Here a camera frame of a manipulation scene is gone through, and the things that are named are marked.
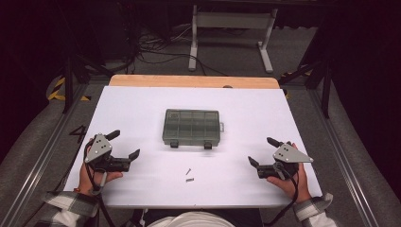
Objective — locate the person's left hand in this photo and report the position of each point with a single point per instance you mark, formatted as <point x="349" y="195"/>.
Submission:
<point x="86" y="181"/>

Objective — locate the yellow and black floor tape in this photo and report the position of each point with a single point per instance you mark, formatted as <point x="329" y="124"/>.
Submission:
<point x="56" y="91"/>

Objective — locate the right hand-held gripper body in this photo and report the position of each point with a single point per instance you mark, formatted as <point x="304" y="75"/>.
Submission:
<point x="288" y="154"/>

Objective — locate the person's torso in white shirt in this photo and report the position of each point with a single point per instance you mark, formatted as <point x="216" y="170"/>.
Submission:
<point x="192" y="220"/>

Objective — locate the small metal screw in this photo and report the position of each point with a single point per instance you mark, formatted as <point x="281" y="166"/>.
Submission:
<point x="189" y="180"/>
<point x="188" y="171"/>

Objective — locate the black tripod stand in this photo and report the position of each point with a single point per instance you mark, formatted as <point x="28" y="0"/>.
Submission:
<point x="324" y="82"/>
<point x="68" y="85"/>

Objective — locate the clear grey plastic organizer box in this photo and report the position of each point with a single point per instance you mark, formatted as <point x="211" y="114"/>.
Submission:
<point x="190" y="127"/>

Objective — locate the metal floor rail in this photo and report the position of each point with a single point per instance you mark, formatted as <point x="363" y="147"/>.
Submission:
<point x="38" y="167"/>
<point x="343" y="157"/>

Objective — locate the grey metal stand frame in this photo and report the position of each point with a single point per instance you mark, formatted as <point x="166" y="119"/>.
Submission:
<point x="231" y="20"/>

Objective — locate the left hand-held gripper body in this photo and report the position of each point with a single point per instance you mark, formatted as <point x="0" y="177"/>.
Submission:
<point x="99" y="148"/>

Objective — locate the person's right hand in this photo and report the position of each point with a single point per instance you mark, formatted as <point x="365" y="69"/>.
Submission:
<point x="299" y="187"/>

